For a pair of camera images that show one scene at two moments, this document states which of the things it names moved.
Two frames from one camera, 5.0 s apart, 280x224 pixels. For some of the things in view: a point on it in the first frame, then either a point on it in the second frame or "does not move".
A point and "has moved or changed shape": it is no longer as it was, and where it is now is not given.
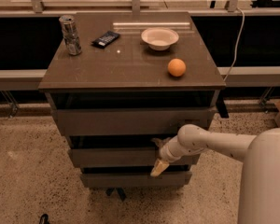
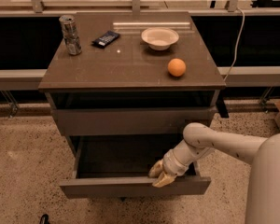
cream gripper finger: [160, 166] to [163, 179]
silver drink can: [71, 35] does not move
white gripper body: [165, 153] to [172, 164]
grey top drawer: [131, 121] does not move
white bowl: [159, 38] does not move
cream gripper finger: [161, 142] to [157, 169]
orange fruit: [176, 67] does not move
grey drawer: [125, 157] has moved or changed shape
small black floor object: [44, 218] does not move
